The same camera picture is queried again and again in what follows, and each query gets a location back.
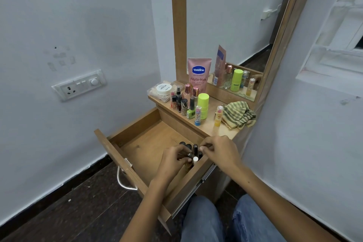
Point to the person's left fingers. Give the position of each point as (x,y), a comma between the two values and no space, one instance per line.
(183,154)

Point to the yellow lip balm stick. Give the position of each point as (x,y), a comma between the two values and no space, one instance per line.
(218,116)

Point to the black cap cosmetic bottle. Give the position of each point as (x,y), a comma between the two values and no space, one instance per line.
(195,148)
(200,154)
(189,154)

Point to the wooden drawer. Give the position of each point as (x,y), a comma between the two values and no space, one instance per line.
(141,148)

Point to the metal drawer slide rail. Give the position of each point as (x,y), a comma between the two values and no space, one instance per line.
(195,188)

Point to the person's right hand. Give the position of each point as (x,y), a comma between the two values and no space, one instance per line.
(224,152)

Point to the tall wall mirror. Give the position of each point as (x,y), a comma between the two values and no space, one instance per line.
(232,15)

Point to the wooden dressing table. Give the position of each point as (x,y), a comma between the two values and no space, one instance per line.
(209,128)

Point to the neon green stick container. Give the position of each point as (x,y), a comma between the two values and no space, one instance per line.
(203,105)

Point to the white window frame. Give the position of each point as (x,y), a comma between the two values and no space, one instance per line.
(337,37)

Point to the white wall switch panel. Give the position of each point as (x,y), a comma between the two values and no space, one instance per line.
(79,85)

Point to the pink lotion tube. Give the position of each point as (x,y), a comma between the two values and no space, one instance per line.
(199,74)

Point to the person's left leg blue jeans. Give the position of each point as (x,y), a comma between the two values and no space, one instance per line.
(202,222)

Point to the rose gold cap bottle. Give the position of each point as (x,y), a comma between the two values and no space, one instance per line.
(195,93)
(187,89)

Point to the small black spray bottle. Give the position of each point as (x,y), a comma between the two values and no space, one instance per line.
(178,97)

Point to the person's right forearm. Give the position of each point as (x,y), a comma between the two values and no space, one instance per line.
(263,202)

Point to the blue lip balm stick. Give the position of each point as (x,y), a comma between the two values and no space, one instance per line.
(198,116)

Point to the green nail polish bottle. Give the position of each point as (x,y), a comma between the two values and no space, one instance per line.
(191,110)

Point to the person's right leg blue jeans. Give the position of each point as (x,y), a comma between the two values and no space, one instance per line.
(252,222)

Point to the white round cream jar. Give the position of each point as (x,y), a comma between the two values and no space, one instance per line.
(164,87)

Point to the person's left forearm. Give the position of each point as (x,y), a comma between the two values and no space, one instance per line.
(144,210)

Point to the white cap cosmetic bottle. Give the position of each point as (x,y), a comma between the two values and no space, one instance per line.
(195,160)

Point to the orange nail polish bottle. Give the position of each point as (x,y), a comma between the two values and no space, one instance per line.
(173,102)

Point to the person's right fingers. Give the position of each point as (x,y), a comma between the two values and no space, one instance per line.
(207,145)

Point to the green striped cloth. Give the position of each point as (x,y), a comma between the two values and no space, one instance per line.
(238,114)

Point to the person's leg blue jeans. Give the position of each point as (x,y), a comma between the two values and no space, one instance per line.
(202,222)
(252,222)

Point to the person's left hand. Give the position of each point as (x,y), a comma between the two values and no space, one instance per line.
(170,162)

